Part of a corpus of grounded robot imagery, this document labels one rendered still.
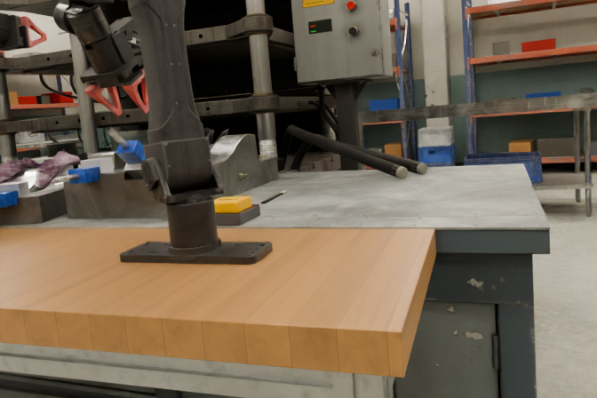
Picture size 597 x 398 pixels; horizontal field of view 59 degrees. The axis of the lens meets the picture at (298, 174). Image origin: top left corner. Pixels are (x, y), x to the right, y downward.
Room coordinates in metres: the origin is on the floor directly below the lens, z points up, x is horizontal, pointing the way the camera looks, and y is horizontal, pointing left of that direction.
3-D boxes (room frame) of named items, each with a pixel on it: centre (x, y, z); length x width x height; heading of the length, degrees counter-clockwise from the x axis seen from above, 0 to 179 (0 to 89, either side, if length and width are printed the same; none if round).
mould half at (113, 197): (1.24, 0.27, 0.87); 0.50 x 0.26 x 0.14; 159
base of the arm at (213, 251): (0.68, 0.15, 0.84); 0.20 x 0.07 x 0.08; 71
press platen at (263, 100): (2.27, 0.49, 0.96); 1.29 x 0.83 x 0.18; 69
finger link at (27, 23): (1.20, 0.58, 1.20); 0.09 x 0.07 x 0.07; 161
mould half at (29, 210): (1.29, 0.63, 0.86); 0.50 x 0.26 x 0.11; 176
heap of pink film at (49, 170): (1.28, 0.62, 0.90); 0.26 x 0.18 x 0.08; 176
